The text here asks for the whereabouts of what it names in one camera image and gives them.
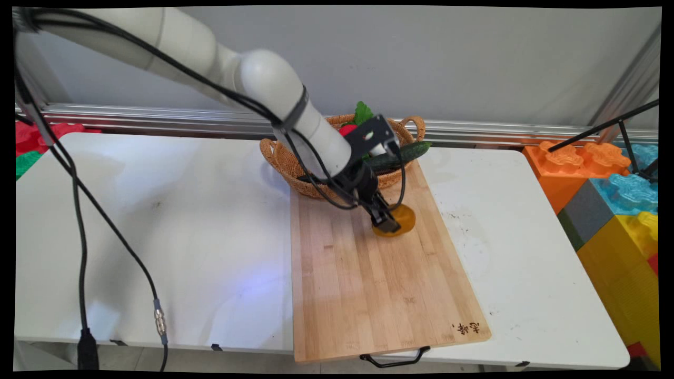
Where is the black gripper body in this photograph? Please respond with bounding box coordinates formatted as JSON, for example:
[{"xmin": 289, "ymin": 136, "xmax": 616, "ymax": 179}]
[{"xmin": 331, "ymin": 160, "xmax": 380, "ymax": 209}]

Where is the orange round fruit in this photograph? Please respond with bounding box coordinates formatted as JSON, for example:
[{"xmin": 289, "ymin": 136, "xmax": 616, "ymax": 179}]
[{"xmin": 372, "ymin": 204, "xmax": 416, "ymax": 238}]

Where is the dark green cucumber toy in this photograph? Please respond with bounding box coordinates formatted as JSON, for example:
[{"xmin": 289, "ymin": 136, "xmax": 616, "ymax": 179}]
[{"xmin": 363, "ymin": 141, "xmax": 433, "ymax": 172}]

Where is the green leafy vegetable toy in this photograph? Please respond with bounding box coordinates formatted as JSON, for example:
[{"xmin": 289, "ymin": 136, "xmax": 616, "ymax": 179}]
[{"xmin": 352, "ymin": 101, "xmax": 375, "ymax": 126}]

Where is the bamboo cutting board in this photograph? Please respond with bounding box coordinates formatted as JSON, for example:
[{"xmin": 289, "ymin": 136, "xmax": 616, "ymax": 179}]
[{"xmin": 289, "ymin": 158, "xmax": 492, "ymax": 364}]

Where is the woven wicker basket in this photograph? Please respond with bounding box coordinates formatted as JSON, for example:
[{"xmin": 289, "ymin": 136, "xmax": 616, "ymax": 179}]
[{"xmin": 260, "ymin": 113, "xmax": 426, "ymax": 200}]

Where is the orange giant building block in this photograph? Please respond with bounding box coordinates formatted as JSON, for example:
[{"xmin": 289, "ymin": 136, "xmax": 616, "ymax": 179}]
[{"xmin": 522, "ymin": 140, "xmax": 632, "ymax": 214}]

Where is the black tripod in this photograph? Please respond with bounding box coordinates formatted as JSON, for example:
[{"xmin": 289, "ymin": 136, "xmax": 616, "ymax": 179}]
[{"xmin": 548, "ymin": 98, "xmax": 660, "ymax": 183}]

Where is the light blue giant building block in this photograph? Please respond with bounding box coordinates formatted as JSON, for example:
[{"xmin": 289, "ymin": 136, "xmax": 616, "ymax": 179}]
[
  {"xmin": 589, "ymin": 173, "xmax": 659, "ymax": 217},
  {"xmin": 623, "ymin": 143, "xmax": 659, "ymax": 173}
]

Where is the yellow giant building block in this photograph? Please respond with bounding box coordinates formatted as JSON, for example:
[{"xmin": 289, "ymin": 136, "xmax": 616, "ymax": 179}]
[{"xmin": 576, "ymin": 211, "xmax": 661, "ymax": 370}]

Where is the red giant building block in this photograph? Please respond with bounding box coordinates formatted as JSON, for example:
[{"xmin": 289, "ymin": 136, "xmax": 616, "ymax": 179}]
[{"xmin": 16, "ymin": 121, "xmax": 102, "ymax": 157}]

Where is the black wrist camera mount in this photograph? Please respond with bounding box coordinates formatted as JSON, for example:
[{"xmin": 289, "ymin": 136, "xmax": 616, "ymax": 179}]
[{"xmin": 345, "ymin": 115, "xmax": 402, "ymax": 162}]

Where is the black strap around arm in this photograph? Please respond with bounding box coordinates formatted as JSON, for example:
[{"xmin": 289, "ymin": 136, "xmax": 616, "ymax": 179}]
[{"xmin": 273, "ymin": 84, "xmax": 311, "ymax": 135}]

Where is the black cutting board handle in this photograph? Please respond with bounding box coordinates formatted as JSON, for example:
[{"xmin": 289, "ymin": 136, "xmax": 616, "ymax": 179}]
[{"xmin": 360, "ymin": 346, "xmax": 431, "ymax": 368}]

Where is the horizontal aluminium rail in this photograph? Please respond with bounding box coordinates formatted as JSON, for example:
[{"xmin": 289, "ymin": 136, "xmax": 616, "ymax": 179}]
[{"xmin": 16, "ymin": 103, "xmax": 659, "ymax": 148}]

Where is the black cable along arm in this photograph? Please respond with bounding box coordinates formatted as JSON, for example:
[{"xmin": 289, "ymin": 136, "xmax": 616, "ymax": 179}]
[{"xmin": 24, "ymin": 7, "xmax": 408, "ymax": 211}]

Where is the black cable with silver connector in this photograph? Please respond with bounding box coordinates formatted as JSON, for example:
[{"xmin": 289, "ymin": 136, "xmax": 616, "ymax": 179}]
[{"xmin": 15, "ymin": 79, "xmax": 170, "ymax": 372}]

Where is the slanted aluminium post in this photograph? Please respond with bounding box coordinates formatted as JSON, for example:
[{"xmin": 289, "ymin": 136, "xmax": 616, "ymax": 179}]
[{"xmin": 587, "ymin": 25, "xmax": 662, "ymax": 143}]

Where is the thick black cable with plug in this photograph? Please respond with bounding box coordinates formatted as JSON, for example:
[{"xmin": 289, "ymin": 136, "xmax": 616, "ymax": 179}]
[{"xmin": 15, "ymin": 63, "xmax": 100, "ymax": 370}]

